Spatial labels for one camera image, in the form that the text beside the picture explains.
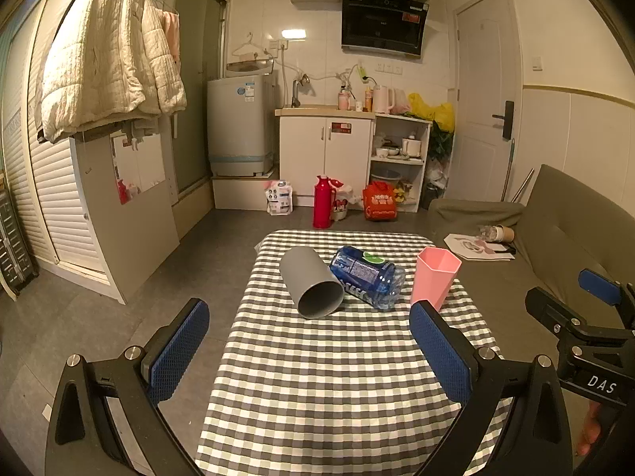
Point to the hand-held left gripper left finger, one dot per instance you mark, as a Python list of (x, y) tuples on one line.
[(181, 352)]

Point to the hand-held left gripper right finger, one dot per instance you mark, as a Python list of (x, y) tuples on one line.
[(439, 352)]

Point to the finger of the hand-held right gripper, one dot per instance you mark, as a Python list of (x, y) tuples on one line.
[(600, 285), (545, 307)]

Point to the pink cup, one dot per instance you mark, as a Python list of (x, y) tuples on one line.
[(434, 275)]

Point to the brown paper cup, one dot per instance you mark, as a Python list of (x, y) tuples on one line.
[(503, 233)]

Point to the grey cup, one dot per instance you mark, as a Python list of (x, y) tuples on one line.
[(310, 282)]

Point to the person's right hand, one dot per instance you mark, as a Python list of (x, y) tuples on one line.
[(589, 431)]

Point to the olive green sofa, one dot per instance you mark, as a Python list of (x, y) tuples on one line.
[(560, 213)]

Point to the illustrated paper sheet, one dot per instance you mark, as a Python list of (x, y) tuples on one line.
[(471, 248)]

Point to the blue water bottle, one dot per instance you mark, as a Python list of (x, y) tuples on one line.
[(367, 275)]

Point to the checkered tablecloth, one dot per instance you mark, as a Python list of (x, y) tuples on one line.
[(322, 386)]

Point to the white board with mirror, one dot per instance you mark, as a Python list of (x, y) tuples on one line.
[(129, 238)]

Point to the red shopping bag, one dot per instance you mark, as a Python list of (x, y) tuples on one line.
[(381, 203)]

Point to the white platform box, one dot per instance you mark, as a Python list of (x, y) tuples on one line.
[(238, 191)]

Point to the white cartoon bag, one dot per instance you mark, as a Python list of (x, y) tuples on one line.
[(342, 206)]

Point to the white detergent pouch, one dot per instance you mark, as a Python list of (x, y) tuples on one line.
[(279, 198)]

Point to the grey plastic basin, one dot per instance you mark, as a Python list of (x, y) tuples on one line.
[(384, 176)]

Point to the red thermos flask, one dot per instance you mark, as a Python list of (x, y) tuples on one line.
[(322, 203)]

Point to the white open shelf unit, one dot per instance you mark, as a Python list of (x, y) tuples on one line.
[(425, 158)]

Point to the grey ribbed suitcase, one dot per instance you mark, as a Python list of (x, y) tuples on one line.
[(15, 243)]

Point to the white louvered wardrobe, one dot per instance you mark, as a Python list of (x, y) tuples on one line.
[(49, 198)]

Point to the yellow plastic bag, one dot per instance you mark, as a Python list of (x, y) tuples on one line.
[(439, 111)]

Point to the white sink cabinet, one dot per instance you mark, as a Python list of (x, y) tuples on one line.
[(322, 148)]

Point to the grey washing machine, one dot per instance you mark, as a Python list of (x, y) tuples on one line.
[(238, 124)]

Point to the white door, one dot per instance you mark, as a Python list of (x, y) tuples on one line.
[(481, 69)]

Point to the pink kettle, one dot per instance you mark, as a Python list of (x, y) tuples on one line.
[(381, 99)]

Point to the orange bottle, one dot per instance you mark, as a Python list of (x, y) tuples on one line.
[(368, 100)]

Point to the glass bathroom door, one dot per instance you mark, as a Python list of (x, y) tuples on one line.
[(196, 84)]

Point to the pink soap bottle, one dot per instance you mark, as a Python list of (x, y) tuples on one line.
[(343, 100)]

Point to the metal faucet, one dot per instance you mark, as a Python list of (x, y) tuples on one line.
[(296, 91)]

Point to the white quilted jacket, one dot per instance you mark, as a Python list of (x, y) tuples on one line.
[(104, 59)]

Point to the white clothes hanger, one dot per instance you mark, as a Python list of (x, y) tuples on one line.
[(248, 49)]

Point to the pink garment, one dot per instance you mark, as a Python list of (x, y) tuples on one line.
[(171, 34)]

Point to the black range hood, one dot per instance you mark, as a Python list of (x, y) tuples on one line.
[(382, 22)]

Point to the white light switch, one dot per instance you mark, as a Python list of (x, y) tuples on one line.
[(537, 63)]

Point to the wall socket strip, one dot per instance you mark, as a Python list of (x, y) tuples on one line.
[(389, 67)]

